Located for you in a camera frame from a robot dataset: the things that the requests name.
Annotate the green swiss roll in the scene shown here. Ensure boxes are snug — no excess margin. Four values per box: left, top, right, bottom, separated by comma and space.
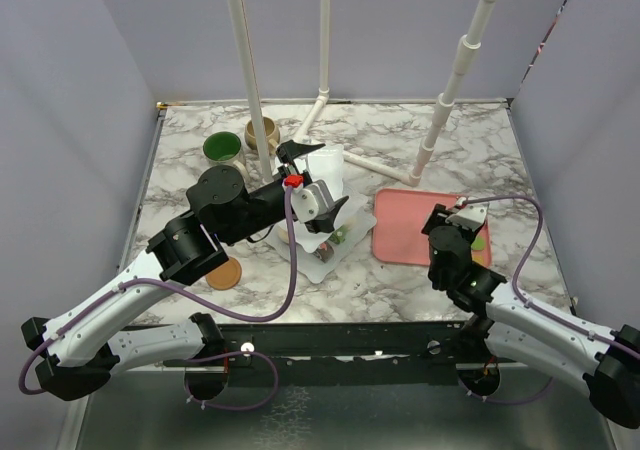
330, 225, 351, 245

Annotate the three tier white stand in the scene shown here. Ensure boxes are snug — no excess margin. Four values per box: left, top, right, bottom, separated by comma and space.
291, 145, 377, 284

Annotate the green round biscuit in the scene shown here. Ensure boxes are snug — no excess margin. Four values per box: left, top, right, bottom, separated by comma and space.
471, 236, 486, 252

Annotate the white round cake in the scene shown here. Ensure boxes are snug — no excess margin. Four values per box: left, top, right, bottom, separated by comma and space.
277, 228, 289, 244

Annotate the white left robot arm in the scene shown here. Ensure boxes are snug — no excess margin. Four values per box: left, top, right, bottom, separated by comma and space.
18, 140, 347, 401

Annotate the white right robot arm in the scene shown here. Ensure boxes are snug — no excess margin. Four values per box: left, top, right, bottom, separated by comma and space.
421, 198, 639, 429

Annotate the beige ceramic mug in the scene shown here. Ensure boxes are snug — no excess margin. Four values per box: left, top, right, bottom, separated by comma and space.
244, 117, 281, 155

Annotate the pink serving tray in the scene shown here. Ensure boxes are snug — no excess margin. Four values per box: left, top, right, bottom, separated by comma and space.
372, 187, 494, 267

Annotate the green interior mug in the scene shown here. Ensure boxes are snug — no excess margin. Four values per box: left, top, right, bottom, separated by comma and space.
202, 131, 245, 169

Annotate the wooden coaster near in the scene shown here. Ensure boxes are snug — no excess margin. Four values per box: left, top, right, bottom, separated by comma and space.
205, 257, 242, 290

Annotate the middle white pvc pole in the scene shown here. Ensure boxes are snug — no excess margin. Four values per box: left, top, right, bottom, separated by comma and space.
293, 0, 331, 142

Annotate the left white pvc pole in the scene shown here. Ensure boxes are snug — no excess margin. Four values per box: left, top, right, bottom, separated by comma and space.
227, 0, 272, 183

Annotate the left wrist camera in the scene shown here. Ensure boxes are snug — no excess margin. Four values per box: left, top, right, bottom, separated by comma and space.
283, 175, 335, 223

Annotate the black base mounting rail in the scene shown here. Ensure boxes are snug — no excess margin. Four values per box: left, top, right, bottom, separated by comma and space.
119, 319, 521, 387

